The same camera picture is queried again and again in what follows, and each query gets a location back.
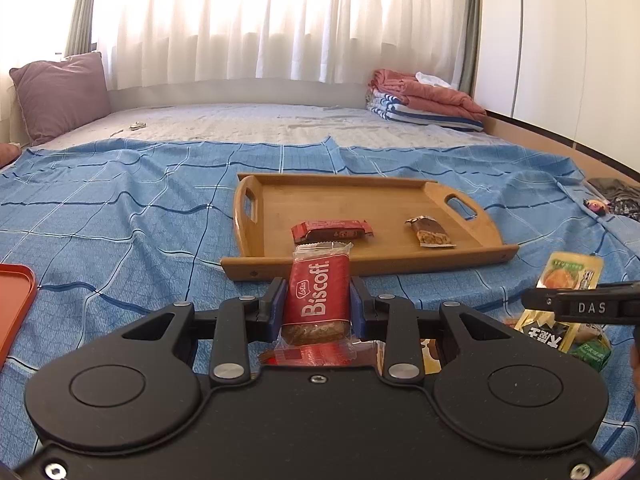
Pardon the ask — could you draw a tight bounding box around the small colourful toy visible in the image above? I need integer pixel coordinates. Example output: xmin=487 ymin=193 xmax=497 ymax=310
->
xmin=584 ymin=200 xmax=608 ymax=217

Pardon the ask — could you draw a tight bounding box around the red nut snack bag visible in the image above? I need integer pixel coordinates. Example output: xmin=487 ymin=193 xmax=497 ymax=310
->
xmin=259 ymin=339 xmax=385 ymax=370

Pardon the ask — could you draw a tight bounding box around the wooden serving tray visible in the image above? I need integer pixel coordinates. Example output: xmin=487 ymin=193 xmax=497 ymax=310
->
xmin=221 ymin=174 xmax=518 ymax=281

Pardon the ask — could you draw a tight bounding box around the orange plastic tray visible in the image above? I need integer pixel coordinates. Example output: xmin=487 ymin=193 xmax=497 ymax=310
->
xmin=0 ymin=263 xmax=37 ymax=366

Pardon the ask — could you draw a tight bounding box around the green snack bag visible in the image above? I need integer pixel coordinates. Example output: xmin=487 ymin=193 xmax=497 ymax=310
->
xmin=570 ymin=338 xmax=612 ymax=372

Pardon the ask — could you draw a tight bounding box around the white sheer curtain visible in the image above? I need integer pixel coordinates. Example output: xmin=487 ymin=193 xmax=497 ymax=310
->
xmin=94 ymin=0 xmax=468 ymax=90

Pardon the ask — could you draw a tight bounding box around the dark patterned clothing pile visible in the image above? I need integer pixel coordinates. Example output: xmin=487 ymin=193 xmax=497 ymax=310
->
xmin=588 ymin=178 xmax=640 ymax=222

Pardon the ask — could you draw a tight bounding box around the grey green drape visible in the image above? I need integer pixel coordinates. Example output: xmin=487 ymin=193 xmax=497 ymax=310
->
xmin=65 ymin=0 xmax=94 ymax=58

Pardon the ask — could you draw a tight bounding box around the dark red chocolate bar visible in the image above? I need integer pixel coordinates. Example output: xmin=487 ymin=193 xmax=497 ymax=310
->
xmin=291 ymin=220 xmax=374 ymax=245

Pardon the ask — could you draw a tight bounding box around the blue plaid bedsheet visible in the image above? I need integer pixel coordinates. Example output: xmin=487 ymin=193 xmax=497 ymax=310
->
xmin=1 ymin=139 xmax=639 ymax=467

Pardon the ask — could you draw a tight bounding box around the white flower cake pack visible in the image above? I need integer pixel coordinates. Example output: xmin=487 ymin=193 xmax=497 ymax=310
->
xmin=421 ymin=339 xmax=442 ymax=375

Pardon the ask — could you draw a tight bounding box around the folded blue striped blanket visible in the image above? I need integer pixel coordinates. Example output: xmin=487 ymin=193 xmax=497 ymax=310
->
xmin=365 ymin=89 xmax=486 ymax=132

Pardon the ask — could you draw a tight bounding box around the brown sunflower seed pack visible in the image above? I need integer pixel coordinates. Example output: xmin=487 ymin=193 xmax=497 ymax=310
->
xmin=406 ymin=216 xmax=456 ymax=248

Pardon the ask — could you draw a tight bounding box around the person's right hand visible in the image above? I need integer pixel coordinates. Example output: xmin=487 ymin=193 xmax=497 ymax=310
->
xmin=630 ymin=325 xmax=640 ymax=410

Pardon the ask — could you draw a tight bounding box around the white mattress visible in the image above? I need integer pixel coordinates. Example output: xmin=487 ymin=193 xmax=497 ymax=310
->
xmin=43 ymin=104 xmax=502 ymax=150

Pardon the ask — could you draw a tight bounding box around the red Biscoff biscuit pack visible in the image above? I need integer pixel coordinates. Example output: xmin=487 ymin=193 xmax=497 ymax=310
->
xmin=281 ymin=242 xmax=352 ymax=346

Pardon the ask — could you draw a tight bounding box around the purple pillow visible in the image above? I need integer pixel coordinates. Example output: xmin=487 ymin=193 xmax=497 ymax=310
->
xmin=9 ymin=52 xmax=111 ymax=145

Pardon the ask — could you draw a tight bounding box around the yellow orange tofu snack pack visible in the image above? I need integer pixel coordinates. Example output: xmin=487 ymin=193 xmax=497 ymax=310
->
xmin=537 ymin=252 xmax=604 ymax=290

